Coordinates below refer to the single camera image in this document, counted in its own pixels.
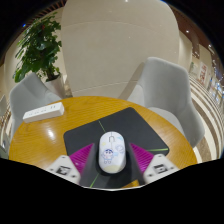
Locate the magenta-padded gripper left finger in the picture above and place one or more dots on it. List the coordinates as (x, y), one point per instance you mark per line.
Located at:
(80, 160)

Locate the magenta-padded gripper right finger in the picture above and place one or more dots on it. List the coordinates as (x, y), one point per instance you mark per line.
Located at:
(146, 159)

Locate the white cartoon-print computer mouse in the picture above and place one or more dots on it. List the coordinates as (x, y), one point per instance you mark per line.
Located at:
(112, 153)

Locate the black mouse pad green lines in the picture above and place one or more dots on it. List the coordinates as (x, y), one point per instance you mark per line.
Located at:
(133, 126)

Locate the white power strip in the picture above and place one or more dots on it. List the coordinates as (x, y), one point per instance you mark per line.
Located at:
(43, 112)

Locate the grey upholstered chair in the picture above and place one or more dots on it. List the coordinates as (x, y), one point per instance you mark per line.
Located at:
(28, 95)
(166, 90)

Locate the green potted plant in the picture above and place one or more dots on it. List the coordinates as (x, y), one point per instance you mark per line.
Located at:
(38, 46)

